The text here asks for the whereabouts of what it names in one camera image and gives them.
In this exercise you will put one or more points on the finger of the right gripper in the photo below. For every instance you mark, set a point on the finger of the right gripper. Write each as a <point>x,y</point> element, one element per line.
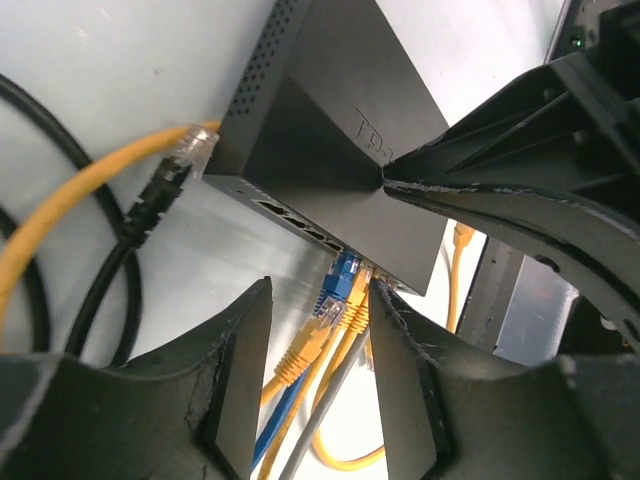
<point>566,127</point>
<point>587,244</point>

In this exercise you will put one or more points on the black network switch box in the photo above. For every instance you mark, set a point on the black network switch box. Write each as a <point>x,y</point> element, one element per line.
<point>328,98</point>

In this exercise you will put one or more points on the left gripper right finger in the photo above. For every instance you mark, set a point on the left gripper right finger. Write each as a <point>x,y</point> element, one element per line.
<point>452,411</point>

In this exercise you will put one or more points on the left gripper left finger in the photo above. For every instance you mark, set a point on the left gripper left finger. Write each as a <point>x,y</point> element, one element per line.
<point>186,410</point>

